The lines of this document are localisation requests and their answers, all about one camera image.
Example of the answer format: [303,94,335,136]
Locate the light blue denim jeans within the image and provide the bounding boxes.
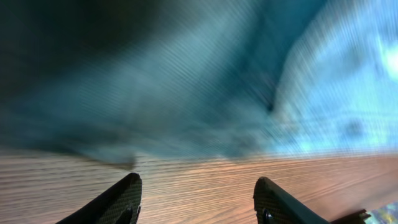
[1,0,397,164]

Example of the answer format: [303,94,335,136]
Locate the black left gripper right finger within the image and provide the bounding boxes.
[253,177,329,224]

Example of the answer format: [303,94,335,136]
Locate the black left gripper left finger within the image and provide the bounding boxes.
[57,172,142,224]

